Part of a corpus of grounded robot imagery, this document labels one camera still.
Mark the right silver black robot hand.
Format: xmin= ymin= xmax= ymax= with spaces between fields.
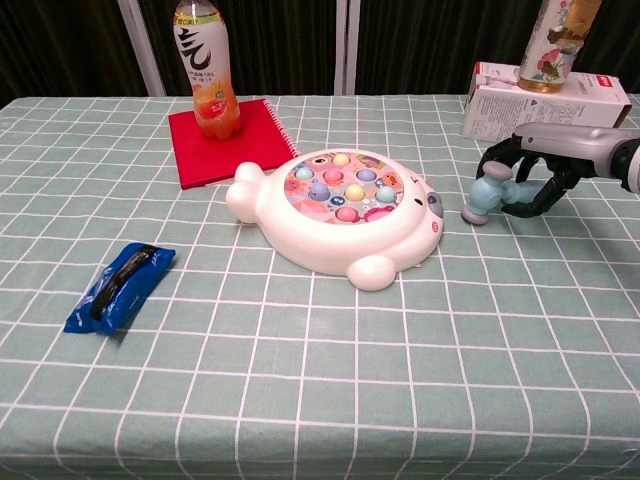
xmin=477 ymin=123 xmax=627 ymax=220

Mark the light blue small handheld toy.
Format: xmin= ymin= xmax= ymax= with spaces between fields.
xmin=460 ymin=160 xmax=549 ymax=226

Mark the white bear-shaped toy game board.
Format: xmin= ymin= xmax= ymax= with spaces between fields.
xmin=225 ymin=148 xmax=445 ymax=292

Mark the white cardboard carton box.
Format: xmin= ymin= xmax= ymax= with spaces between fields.
xmin=462 ymin=61 xmax=633 ymax=142

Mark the tea bottle white cap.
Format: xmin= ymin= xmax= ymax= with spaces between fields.
xmin=518 ymin=0 xmax=604 ymax=95

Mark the dark pleated curtain panel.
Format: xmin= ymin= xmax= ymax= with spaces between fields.
xmin=353 ymin=0 xmax=640 ymax=96
xmin=0 ymin=0 xmax=151 ymax=109
xmin=135 ymin=0 xmax=346 ymax=97

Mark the green checkered tablecloth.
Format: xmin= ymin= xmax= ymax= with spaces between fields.
xmin=0 ymin=93 xmax=640 ymax=480

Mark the red spiral notebook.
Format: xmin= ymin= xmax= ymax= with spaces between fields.
xmin=168 ymin=98 xmax=303 ymax=191

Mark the orange drink bottle black cap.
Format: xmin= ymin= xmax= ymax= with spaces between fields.
xmin=172 ymin=0 xmax=240 ymax=141

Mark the blue snack packet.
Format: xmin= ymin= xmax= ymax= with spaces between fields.
xmin=64 ymin=243 xmax=177 ymax=337

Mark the grey partition frame post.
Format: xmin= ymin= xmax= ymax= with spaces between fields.
xmin=332 ymin=0 xmax=359 ymax=96
xmin=117 ymin=0 xmax=167 ymax=98

